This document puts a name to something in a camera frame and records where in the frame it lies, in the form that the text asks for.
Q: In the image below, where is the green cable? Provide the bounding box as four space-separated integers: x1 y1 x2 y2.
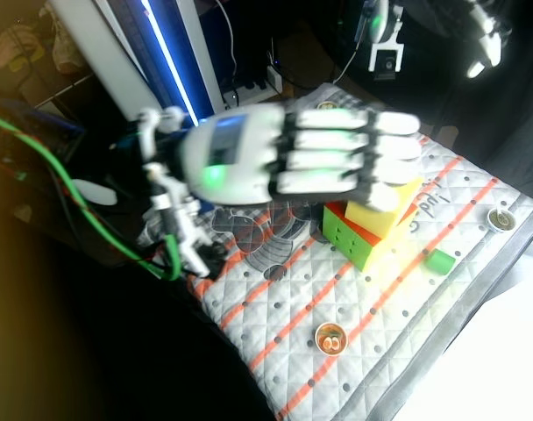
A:
0 111 182 282

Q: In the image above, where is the toy egg soup bowl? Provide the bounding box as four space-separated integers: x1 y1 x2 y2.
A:
314 322 349 357

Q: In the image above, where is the grey quilt with bear print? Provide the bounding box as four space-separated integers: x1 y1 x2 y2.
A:
137 82 533 421

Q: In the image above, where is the yellow textured block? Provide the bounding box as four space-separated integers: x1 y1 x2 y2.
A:
344 175 425 240

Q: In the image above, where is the green toy cylinder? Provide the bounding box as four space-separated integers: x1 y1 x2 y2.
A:
425 248 456 276

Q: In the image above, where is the white power strip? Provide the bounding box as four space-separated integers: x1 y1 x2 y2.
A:
221 65 284 110

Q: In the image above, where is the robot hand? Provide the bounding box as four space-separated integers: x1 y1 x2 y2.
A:
461 0 515 81
180 102 424 213

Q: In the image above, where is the Rubik's cube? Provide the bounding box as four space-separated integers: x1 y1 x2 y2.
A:
322 199 419 273

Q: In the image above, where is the white oval object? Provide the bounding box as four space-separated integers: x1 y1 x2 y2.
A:
72 178 118 206

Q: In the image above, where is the white column with blue light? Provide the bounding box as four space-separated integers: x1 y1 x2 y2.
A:
46 0 226 126

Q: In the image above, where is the white cable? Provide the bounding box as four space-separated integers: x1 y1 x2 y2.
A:
213 0 240 96
333 8 369 85

